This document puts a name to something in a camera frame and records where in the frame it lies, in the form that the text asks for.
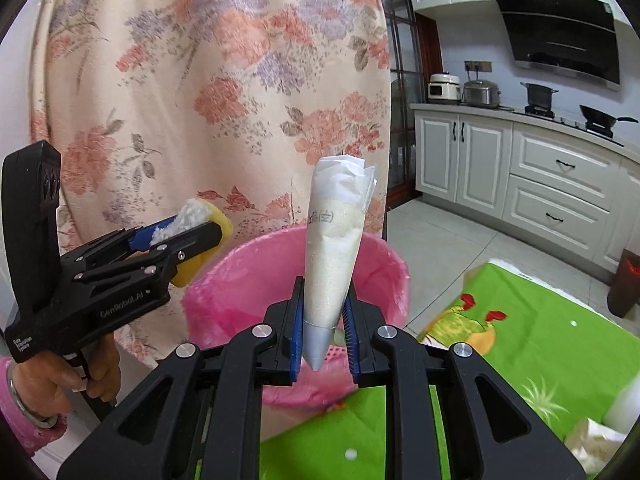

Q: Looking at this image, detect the brown bin with red liner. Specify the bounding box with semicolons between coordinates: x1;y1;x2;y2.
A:
607;247;640;319

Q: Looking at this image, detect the pink bin with pink liner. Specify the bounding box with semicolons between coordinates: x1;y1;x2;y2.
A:
180;225;411;409

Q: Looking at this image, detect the dark wooden glass door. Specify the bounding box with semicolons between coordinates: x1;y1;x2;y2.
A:
374;0;442;212

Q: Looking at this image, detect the black wok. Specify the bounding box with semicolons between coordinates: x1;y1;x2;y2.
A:
578;103;640;134

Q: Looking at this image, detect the white two-door base cabinet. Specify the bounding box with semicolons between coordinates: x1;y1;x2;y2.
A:
413;109;514;222
594;156;640;277

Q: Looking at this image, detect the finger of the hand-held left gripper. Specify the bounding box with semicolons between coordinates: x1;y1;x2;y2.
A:
72;220;224;289
60;216;177;267

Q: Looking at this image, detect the white kitchen countertop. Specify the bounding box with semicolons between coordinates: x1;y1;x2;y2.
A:
410;102;640;162

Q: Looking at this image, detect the white rice cooker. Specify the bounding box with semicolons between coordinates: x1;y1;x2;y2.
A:
428;72;464;105

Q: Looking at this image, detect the person's left hand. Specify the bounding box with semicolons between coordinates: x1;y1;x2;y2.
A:
10;332;122;423

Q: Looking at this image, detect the white cylinder object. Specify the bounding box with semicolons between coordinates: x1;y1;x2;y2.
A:
602;374;640;437

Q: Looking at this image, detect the floral curtain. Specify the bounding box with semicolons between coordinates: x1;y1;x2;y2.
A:
27;0;391;442

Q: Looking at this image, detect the green printed tablecloth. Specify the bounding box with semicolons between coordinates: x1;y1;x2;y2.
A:
195;259;640;480

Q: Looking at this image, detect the black range hood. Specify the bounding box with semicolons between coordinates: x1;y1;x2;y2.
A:
492;0;622;92

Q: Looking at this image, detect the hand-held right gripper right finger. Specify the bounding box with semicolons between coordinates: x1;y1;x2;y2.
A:
342;280;586;480

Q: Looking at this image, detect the silver bangle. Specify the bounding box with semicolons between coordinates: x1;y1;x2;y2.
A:
6;360;59;429

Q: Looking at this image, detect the steel pressure cooker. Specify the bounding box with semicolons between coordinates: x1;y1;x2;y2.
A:
462;78;502;110

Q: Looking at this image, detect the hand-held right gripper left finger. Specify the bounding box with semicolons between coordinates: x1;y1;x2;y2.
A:
57;275;306;480

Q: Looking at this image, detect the white tissue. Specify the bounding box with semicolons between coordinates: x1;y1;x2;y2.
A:
564;417;632;472

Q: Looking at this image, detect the clear piping bag white filling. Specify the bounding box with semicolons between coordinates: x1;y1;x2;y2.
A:
302;155;379;372

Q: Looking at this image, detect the white drawer base cabinet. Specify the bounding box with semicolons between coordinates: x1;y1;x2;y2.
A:
502;121;622;257

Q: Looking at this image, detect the person's left forearm pink sleeve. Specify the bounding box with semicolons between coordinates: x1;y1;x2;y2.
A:
0;357;69;457

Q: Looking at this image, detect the black stock pot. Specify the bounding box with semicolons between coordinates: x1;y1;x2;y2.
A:
520;82;560;111

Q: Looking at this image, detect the black gas stove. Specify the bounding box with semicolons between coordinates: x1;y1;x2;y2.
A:
523;105;627;142

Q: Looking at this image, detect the yellow sponge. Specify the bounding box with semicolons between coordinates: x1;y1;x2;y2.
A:
171;198;234;289

